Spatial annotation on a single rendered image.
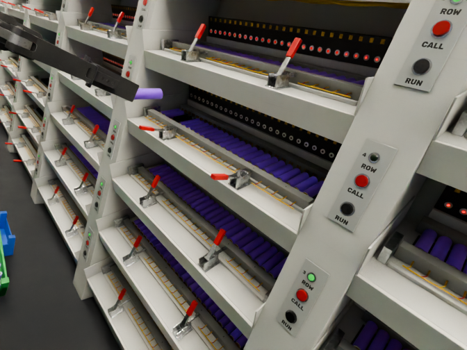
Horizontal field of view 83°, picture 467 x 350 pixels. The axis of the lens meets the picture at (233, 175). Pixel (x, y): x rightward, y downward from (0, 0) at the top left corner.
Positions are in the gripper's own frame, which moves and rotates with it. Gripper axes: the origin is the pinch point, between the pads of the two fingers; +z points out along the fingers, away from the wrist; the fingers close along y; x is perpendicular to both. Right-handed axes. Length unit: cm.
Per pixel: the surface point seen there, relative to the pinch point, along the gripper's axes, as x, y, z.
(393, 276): 6, -43, 25
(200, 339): 44, -19, 32
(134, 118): 7.7, 29.5, 21.9
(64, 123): 27, 81, 23
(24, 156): 66, 139, 28
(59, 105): 24, 100, 24
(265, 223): 10.0, -23.7, 22.5
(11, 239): 71, 62, 14
